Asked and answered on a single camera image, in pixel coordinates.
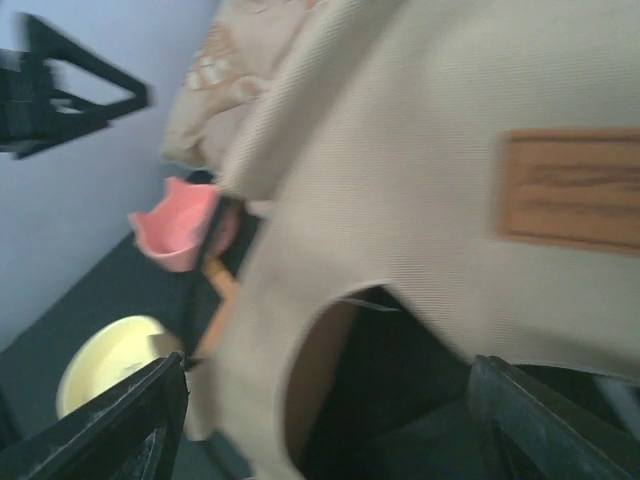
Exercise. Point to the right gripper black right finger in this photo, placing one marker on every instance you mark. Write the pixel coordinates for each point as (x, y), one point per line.
(518, 418)

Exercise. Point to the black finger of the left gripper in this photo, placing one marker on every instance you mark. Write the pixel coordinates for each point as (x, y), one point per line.
(46, 43)

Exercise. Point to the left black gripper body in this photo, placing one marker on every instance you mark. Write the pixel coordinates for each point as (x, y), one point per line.
(21, 135)

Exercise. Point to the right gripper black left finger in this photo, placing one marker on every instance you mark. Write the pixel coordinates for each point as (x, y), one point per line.
(130, 431)

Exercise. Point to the beige patterned pillow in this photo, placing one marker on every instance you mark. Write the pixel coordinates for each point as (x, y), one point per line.
(235, 65)

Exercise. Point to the beige pet tent fabric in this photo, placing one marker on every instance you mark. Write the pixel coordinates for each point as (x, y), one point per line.
(477, 160)

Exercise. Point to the yellow pet bowl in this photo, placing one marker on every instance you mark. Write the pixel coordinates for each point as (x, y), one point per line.
(111, 355)

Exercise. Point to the pink pet bowl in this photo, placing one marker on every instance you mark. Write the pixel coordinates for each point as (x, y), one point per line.
(172, 233)

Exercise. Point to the wooden bowl stand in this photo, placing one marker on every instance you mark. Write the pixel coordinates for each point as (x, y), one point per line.
(226, 286)

